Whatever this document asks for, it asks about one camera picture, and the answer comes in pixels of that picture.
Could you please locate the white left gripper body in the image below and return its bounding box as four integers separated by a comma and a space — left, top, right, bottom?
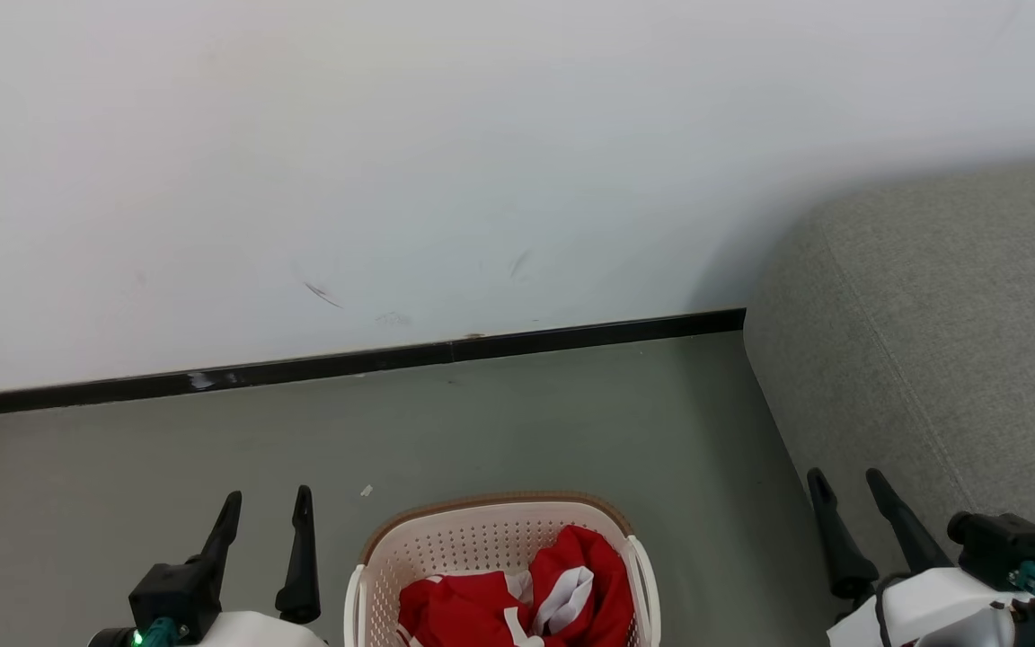
194, 611, 330, 647

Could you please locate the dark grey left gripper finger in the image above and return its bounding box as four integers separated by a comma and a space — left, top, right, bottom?
199, 491, 243, 576
276, 485, 322, 625

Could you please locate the black baseboard strip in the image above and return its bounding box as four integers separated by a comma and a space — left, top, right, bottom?
0, 308, 747, 421

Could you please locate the red and white garment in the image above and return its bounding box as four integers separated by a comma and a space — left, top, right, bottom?
526, 525, 637, 647
398, 572, 536, 647

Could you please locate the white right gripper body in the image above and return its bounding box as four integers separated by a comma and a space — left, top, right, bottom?
827, 566, 1022, 647

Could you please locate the grey fabric sofa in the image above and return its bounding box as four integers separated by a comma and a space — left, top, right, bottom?
742, 153, 1035, 647

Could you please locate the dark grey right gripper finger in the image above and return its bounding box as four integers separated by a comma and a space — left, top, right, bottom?
865, 468, 954, 574
807, 468, 880, 601

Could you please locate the cream perforated laundry basket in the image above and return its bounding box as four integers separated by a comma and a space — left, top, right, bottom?
344, 492, 662, 647

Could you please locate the thin black right gripper cable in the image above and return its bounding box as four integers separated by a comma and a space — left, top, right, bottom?
875, 575, 912, 647

